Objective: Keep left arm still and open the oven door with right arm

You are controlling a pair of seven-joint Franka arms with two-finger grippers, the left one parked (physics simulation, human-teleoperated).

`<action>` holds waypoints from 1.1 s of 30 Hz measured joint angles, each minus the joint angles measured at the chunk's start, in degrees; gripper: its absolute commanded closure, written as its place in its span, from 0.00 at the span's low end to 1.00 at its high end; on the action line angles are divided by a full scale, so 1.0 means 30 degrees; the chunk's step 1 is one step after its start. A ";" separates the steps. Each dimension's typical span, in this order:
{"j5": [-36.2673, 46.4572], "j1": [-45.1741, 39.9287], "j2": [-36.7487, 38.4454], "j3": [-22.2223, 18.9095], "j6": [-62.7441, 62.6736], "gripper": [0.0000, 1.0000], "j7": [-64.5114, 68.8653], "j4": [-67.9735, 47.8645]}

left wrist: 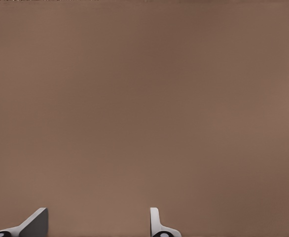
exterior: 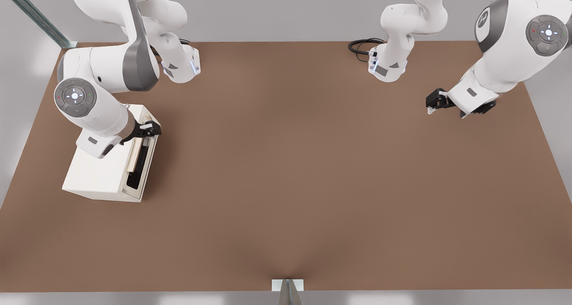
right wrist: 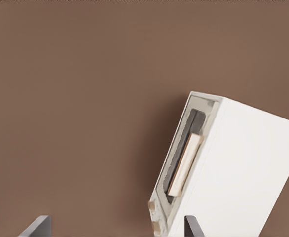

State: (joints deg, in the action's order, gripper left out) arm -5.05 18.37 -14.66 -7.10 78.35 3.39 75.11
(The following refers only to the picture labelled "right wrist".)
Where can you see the small beige oven knob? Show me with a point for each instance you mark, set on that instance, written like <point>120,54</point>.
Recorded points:
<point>152,205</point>
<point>156,227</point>

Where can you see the white oven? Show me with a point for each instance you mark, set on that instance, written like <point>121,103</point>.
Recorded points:
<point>245,168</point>

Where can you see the oven door with dark window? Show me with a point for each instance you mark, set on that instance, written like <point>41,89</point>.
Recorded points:
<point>184,138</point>

